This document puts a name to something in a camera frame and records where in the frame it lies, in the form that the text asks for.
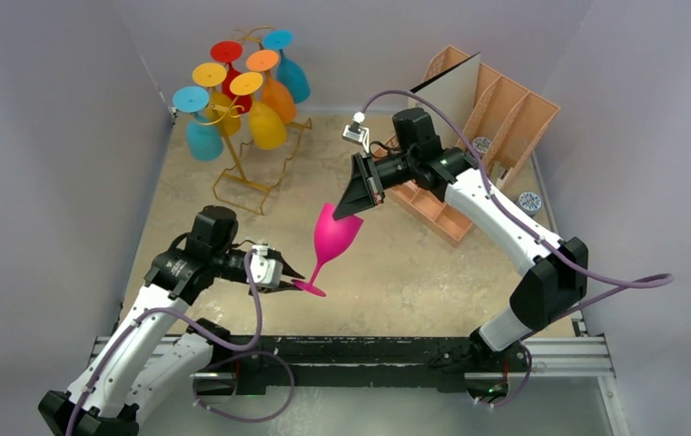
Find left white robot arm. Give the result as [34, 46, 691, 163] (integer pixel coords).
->
[38, 205, 301, 435]

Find grey tape roll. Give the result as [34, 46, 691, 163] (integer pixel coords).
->
[517, 191, 544, 217]

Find gold wire glass rack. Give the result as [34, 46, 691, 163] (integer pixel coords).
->
[207, 26, 313, 206]

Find blue wine glass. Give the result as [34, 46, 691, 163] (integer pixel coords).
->
[173, 85, 223, 162]
[262, 29, 311, 104]

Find orange wine glass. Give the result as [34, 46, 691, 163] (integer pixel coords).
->
[246, 49, 297, 124]

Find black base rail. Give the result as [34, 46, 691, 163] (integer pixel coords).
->
[194, 334, 533, 399]

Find rear yellow wine glass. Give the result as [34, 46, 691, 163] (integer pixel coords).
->
[192, 63, 241, 137]

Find peach plastic file organizer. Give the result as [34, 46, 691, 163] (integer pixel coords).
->
[386, 62, 560, 246]

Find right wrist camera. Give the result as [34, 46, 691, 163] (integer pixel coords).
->
[341, 112, 370, 154]

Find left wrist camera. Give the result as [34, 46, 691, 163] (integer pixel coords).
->
[250, 244, 283, 289]

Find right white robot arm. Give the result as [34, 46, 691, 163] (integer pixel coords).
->
[332, 107, 588, 370]

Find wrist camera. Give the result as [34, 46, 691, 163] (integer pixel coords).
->
[341, 112, 370, 154]
[250, 244, 283, 289]

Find patterned tin in organizer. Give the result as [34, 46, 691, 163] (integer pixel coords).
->
[471, 136, 492, 157]

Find yellow wine glass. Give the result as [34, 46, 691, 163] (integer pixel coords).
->
[229, 72, 287, 150]
[192, 63, 241, 137]

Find front yellow wine glass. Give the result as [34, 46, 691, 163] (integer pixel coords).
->
[229, 72, 287, 150]

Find pink wine glass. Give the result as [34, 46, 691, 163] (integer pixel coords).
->
[291, 203, 364, 297]

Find white binder folder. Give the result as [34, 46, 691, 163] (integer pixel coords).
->
[410, 46, 481, 129]

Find red wine glass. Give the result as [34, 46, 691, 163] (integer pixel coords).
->
[210, 40, 252, 115]

